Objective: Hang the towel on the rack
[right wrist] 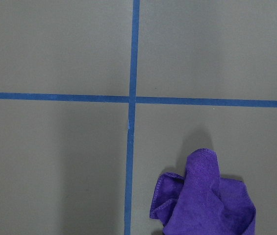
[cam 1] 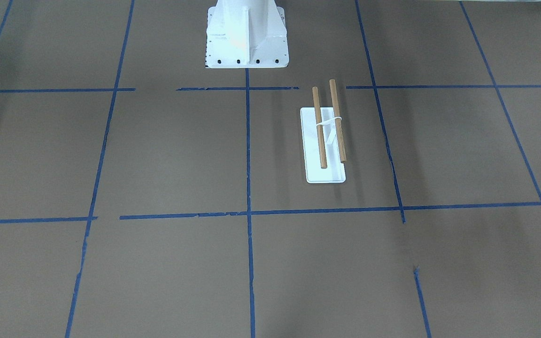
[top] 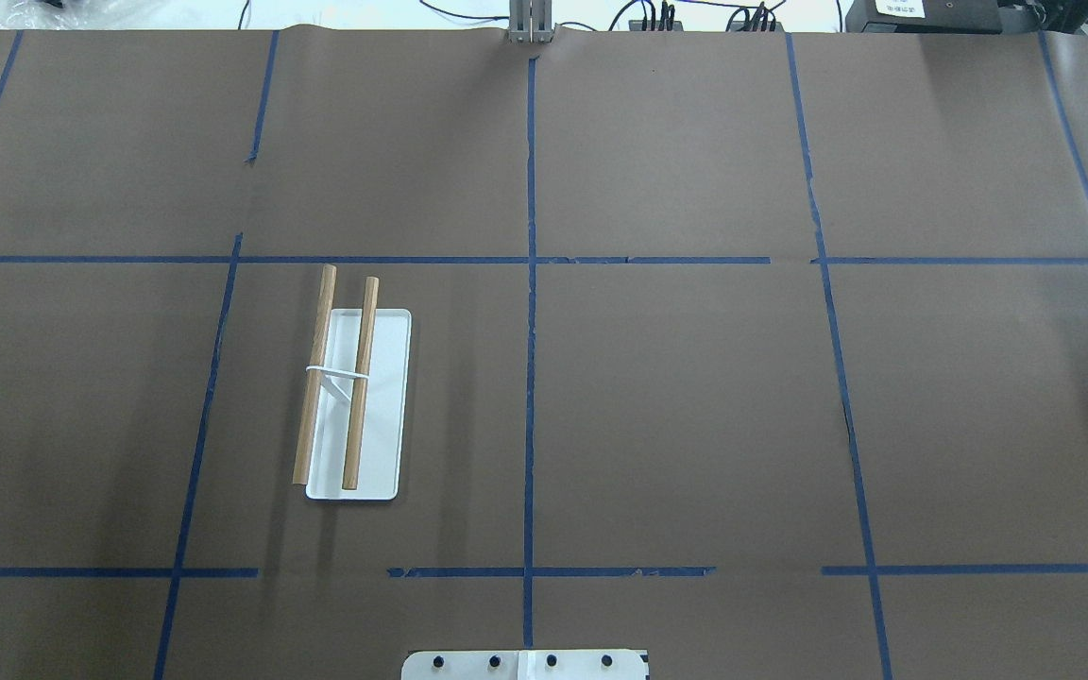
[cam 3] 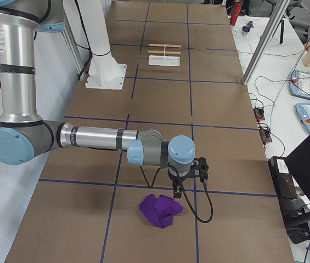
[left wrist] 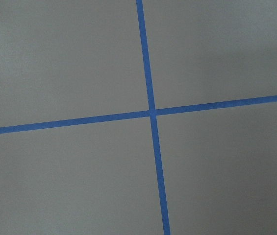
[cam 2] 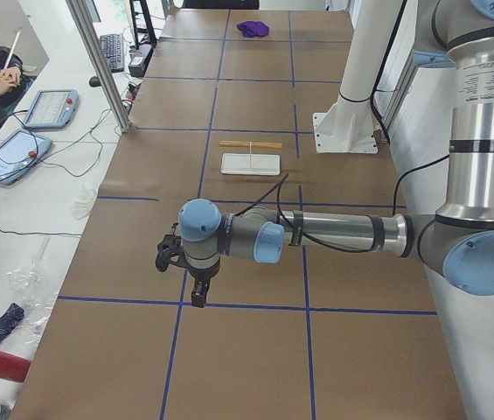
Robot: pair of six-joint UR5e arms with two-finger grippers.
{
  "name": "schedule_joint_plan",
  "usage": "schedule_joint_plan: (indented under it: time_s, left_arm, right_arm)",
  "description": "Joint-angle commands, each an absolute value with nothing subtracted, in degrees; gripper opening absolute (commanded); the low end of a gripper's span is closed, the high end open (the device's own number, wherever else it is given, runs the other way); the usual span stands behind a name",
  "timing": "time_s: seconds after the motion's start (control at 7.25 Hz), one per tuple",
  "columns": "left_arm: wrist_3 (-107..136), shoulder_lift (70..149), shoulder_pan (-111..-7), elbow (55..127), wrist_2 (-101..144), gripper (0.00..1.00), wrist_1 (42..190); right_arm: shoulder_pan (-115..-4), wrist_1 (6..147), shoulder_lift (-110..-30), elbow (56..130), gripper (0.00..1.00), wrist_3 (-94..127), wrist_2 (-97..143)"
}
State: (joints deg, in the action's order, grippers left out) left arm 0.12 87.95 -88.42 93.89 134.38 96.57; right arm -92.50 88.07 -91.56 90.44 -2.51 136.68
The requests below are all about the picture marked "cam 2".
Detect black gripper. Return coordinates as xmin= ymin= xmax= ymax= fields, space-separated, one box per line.
xmin=189 ymin=261 xmax=220 ymax=308

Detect purple towel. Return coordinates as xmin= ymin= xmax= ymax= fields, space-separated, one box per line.
xmin=236 ymin=20 xmax=270 ymax=39

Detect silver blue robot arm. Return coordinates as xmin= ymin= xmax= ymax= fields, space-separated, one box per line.
xmin=156 ymin=1 xmax=494 ymax=307

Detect white rack base tray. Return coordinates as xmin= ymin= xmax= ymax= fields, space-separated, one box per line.
xmin=220 ymin=153 xmax=281 ymax=176

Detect wooden rack bar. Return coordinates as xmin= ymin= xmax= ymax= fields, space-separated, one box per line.
xmin=219 ymin=140 xmax=283 ymax=150

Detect white crumpled cloth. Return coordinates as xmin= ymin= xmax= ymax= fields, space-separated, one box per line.
xmin=71 ymin=184 xmax=98 ymax=220

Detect clear plastic wrap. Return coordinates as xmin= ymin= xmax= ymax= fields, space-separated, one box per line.
xmin=6 ymin=236 xmax=58 ymax=350

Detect dark blue patterned cloth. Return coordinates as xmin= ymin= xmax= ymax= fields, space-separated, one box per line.
xmin=0 ymin=303 xmax=24 ymax=344

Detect lower teach pendant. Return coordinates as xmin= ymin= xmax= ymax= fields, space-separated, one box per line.
xmin=0 ymin=129 xmax=52 ymax=185

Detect teach pendant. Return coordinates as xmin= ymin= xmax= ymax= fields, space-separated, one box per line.
xmin=23 ymin=89 xmax=80 ymax=130
xmin=0 ymin=129 xmax=52 ymax=185

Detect black computer mouse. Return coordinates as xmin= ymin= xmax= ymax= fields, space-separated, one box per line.
xmin=88 ymin=76 xmax=101 ymax=88

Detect black box with label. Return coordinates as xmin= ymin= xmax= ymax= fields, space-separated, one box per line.
xmin=128 ymin=44 xmax=153 ymax=78

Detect upper teach pendant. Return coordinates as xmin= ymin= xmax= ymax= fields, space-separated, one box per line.
xmin=23 ymin=89 xmax=80 ymax=130

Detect black keyboard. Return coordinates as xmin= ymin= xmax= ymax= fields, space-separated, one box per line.
xmin=99 ymin=34 xmax=125 ymax=73

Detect metal stick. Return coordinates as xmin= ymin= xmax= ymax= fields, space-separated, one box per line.
xmin=3 ymin=27 xmax=23 ymax=71

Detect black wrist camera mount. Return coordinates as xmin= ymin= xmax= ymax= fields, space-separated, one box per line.
xmin=155 ymin=222 xmax=187 ymax=272

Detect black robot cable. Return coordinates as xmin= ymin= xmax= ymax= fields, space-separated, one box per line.
xmin=233 ymin=172 xmax=451 ymax=254

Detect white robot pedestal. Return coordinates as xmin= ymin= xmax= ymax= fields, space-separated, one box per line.
xmin=313 ymin=1 xmax=417 ymax=154

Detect aluminium frame post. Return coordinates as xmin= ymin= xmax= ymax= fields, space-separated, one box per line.
xmin=66 ymin=0 xmax=131 ymax=133

